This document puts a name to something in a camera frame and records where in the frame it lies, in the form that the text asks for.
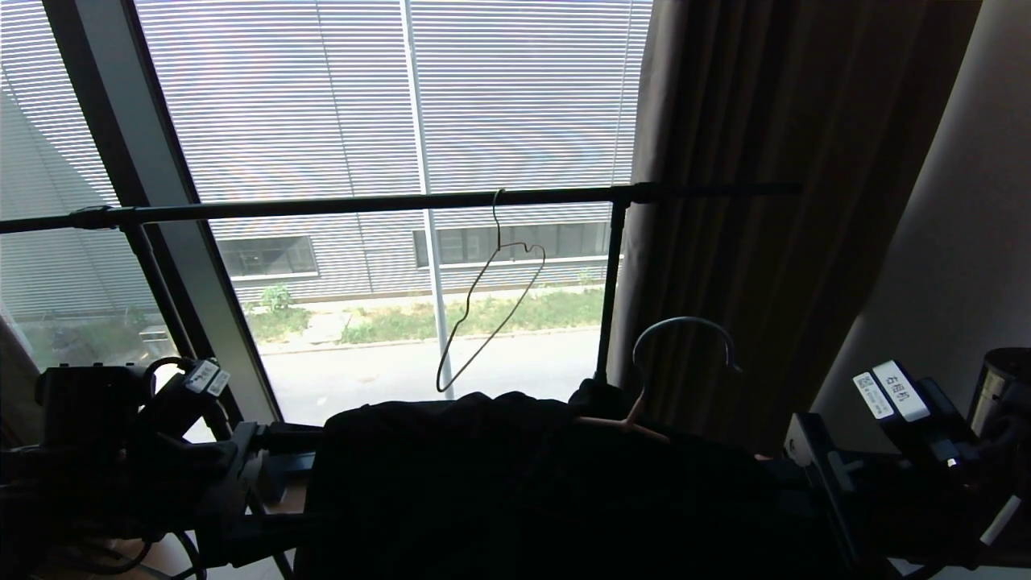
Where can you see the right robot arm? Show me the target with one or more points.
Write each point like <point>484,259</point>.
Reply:
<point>966,515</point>

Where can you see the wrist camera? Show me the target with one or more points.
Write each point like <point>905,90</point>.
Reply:
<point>189,391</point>
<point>910,411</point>

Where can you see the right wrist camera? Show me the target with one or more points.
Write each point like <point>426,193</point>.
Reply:
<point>910,411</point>

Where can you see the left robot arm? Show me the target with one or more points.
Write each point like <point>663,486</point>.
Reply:
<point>89,451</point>

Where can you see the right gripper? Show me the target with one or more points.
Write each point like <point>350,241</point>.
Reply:
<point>846,499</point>

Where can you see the pink clothes hanger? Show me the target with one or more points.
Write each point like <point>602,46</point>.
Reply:
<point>498,227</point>
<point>685,320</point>

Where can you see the black garment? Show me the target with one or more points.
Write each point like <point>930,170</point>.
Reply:
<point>523,499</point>

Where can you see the window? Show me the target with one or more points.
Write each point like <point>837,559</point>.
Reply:
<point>322,97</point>

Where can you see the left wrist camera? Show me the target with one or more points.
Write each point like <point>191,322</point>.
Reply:
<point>189,391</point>

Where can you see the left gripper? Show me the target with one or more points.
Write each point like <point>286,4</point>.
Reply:
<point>233,491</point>

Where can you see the black clothes rack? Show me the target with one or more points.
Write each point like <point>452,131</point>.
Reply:
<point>322,205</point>

